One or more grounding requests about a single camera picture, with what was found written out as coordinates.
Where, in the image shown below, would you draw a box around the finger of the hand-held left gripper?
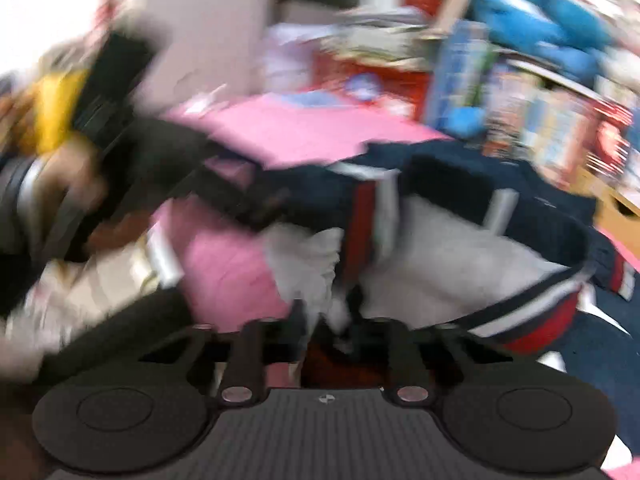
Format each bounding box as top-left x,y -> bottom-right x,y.
195,160 -> 291,231

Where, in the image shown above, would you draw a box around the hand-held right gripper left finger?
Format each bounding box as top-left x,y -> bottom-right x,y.
145,300 -> 308,406

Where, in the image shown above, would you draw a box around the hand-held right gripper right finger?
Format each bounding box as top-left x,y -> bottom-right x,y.
350,317 -> 506,406

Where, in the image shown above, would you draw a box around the navy white jacket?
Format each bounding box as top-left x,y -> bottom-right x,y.
250,140 -> 640,401

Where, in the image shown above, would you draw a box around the yellow bag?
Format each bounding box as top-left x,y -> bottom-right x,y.
27,72 -> 92,153

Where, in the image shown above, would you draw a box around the blue booklet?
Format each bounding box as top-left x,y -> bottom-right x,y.
285,91 -> 351,109

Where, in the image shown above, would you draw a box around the loose white paper sheets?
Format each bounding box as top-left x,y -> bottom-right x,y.
260,22 -> 321,93

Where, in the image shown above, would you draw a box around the red plastic crate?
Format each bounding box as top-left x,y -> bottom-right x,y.
312,55 -> 433,121

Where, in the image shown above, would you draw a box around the stack of papers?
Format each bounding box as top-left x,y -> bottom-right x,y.
320,5 -> 441,61

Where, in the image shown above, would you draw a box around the round blue plush ball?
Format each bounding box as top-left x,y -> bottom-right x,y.
445,105 -> 483,137

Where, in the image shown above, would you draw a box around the wooden drawer organizer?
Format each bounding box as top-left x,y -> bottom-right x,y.
575,165 -> 640,246

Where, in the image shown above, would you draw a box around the red basket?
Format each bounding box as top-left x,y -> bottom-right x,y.
400,0 -> 451,26

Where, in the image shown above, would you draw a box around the row of colourful books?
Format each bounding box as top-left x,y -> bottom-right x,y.
425,20 -> 640,186

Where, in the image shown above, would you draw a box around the blue white plush toy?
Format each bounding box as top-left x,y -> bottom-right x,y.
470,0 -> 556,51

